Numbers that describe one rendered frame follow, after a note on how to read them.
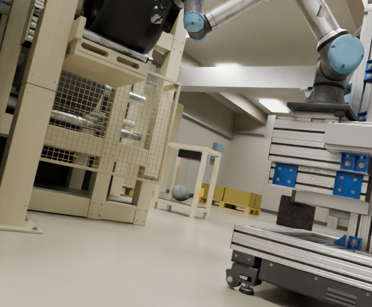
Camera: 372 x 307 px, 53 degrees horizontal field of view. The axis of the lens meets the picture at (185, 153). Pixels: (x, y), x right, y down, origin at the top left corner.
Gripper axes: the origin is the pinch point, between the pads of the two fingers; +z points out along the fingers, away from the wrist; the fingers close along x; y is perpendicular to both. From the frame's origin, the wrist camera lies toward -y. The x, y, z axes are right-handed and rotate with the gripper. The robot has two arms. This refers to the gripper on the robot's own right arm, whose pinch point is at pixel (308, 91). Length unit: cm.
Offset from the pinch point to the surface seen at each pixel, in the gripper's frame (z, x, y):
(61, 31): 9, -148, -3
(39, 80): 8, -155, 21
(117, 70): 2, -123, 11
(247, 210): 502, 379, 151
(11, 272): -54, -166, 85
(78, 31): -2, -143, -1
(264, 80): 417, 324, -127
